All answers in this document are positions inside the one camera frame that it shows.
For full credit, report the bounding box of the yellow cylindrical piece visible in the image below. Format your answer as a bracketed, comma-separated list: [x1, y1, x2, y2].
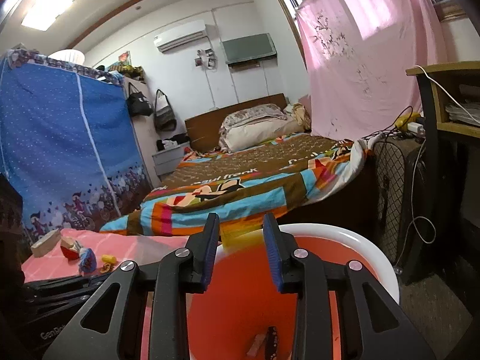
[101, 254, 117, 265]

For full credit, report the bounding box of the white orange trash bin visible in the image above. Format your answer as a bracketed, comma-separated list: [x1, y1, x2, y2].
[188, 223, 400, 359]

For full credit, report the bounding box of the white toothpaste tube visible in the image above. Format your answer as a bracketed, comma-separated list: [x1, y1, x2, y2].
[78, 248, 97, 274]

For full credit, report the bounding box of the red white wrapper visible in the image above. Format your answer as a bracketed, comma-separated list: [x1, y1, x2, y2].
[60, 236, 82, 261]

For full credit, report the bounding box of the white wooden block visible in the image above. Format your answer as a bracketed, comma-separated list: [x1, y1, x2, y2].
[31, 229, 61, 258]

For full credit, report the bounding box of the pink checked bed cover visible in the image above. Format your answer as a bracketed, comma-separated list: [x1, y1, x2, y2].
[22, 228, 187, 283]

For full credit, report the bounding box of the brown dried peel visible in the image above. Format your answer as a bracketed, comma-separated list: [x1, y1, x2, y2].
[99, 262, 113, 274]

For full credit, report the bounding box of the colourful striped bed blanket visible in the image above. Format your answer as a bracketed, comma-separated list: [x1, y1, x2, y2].
[101, 133, 369, 237]

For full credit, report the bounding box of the white bedside drawer cabinet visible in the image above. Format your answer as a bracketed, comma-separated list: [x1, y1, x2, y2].
[152, 142, 190, 178]

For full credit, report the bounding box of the wooden bed headboard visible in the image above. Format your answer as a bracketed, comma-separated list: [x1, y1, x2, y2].
[185, 94, 287, 153]

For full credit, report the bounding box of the beige floral pillow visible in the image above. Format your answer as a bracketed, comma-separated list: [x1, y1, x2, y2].
[219, 103, 304, 153]

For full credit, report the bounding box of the black mesh fan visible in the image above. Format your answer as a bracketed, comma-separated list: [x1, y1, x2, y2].
[373, 136, 436, 285]

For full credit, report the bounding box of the grey hanging handbag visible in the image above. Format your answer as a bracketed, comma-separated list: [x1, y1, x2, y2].
[154, 89, 177, 133]

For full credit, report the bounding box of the blue fabric wardrobe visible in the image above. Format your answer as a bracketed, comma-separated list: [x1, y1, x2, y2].
[1, 49, 151, 243]

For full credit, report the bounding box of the black hanging handbag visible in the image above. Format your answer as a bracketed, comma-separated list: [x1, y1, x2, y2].
[126, 83, 153, 117]

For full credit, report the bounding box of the wooden desk shelf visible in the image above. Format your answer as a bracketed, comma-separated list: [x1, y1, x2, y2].
[406, 61, 479, 233]

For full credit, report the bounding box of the pink hanging curtain sheet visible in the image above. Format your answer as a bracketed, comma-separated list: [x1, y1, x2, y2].
[296, 0, 447, 140]

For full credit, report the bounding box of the green wall cabinet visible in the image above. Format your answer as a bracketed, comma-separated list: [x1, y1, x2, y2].
[221, 33, 277, 65]

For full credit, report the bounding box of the white wall air conditioner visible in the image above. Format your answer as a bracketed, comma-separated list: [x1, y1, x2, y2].
[154, 20, 208, 53]

